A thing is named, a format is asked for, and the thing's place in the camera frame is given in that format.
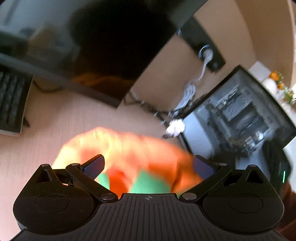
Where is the orange pumpkin costume garment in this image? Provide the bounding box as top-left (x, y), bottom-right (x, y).
top-left (52, 127), bottom-right (203, 196)

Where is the white cable knot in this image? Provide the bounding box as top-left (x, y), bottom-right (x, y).
top-left (163, 119), bottom-right (185, 138)

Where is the glass-sided computer case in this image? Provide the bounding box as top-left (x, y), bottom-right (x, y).
top-left (179, 66), bottom-right (295, 191)

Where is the white coiled cable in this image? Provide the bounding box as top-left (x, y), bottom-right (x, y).
top-left (173, 45), bottom-right (214, 117)

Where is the orange flower decoration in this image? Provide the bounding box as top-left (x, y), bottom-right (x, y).
top-left (261, 71), bottom-right (295, 111)

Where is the black keyboard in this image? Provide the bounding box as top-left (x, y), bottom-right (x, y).
top-left (0, 65), bottom-right (33, 137)

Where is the black wall power box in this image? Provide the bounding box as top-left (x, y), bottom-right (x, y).
top-left (177, 17), bottom-right (226, 72)

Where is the dark computer monitor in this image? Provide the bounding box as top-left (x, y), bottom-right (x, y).
top-left (1, 0), bottom-right (204, 107)

